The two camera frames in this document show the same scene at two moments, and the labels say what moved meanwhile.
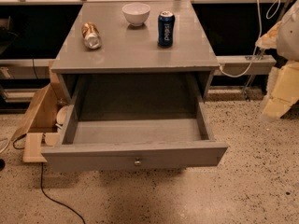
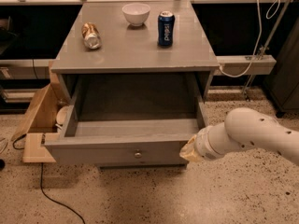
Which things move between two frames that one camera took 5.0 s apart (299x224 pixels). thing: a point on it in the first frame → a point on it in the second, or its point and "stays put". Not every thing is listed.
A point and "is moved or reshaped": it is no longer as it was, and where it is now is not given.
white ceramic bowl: (136, 13) stays put
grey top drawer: (135, 123) is moved or reshaped
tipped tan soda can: (92, 36) stays put
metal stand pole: (251, 80) stays put
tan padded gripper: (289, 37) → (205, 147)
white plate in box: (62, 114) stays put
